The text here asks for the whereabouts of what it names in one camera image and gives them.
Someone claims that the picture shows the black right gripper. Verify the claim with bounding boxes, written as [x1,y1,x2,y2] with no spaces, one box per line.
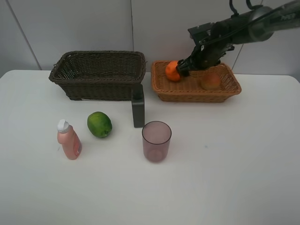
[176,22,234,77]

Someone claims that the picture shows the orange tangerine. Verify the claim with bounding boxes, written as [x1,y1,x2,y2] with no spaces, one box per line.
[165,60,180,82]

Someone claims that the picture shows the red yellow peach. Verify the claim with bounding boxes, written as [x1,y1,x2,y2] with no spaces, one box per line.
[201,73,221,90]

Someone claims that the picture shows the dark green shampoo bottle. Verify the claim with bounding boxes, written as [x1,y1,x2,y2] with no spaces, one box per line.
[131,83,145,128]

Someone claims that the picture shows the pink lotion bottle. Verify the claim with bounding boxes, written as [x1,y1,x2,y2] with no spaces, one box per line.
[57,119,82,160]

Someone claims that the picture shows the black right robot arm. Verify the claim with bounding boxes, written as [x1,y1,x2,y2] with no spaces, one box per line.
[176,0,300,76]

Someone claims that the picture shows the orange wicker basket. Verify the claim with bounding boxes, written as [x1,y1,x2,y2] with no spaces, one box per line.
[151,60,242,103]

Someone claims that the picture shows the purple translucent plastic cup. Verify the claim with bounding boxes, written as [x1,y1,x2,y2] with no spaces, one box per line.
[142,121,172,163]

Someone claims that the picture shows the dark brown wicker basket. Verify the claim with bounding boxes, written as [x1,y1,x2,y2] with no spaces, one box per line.
[49,51,146,101]

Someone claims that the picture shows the green lime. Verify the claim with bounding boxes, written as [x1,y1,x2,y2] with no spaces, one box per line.
[87,112,113,138]

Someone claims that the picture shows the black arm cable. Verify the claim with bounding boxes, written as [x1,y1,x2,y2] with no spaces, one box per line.
[228,0,258,17]

